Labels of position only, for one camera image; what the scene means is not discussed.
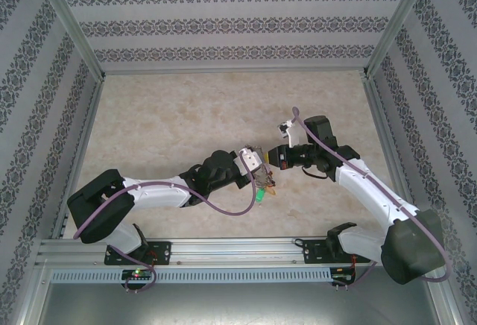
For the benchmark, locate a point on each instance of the metal disc keyring organizer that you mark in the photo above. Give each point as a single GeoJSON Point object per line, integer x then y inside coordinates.
{"type": "Point", "coordinates": [265, 179]}

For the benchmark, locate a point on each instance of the orange tag key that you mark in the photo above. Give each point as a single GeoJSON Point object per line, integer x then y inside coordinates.
{"type": "Point", "coordinates": [272, 191]}

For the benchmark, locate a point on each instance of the green tag key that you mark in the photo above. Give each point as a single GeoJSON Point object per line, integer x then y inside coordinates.
{"type": "Point", "coordinates": [259, 196]}

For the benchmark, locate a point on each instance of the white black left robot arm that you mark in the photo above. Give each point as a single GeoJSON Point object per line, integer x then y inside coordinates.
{"type": "Point", "coordinates": [156, 192]}

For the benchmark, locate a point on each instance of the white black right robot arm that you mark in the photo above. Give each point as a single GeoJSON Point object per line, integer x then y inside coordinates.
{"type": "Point", "coordinates": [372, 198]}

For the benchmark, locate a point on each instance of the small green circuit board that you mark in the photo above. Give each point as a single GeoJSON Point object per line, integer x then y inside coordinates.
{"type": "Point", "coordinates": [343, 277]}
{"type": "Point", "coordinates": [138, 274]}

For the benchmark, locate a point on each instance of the aluminium frame floor rail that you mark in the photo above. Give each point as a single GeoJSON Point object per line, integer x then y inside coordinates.
{"type": "Point", "coordinates": [234, 71]}
{"type": "Point", "coordinates": [387, 138]}
{"type": "Point", "coordinates": [82, 138]}

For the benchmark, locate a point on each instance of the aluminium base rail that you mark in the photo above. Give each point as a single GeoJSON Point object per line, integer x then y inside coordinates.
{"type": "Point", "coordinates": [238, 252]}

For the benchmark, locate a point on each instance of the aluminium frame post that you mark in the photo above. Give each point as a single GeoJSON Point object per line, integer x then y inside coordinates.
{"type": "Point", "coordinates": [395, 23]}
{"type": "Point", "coordinates": [70, 23]}

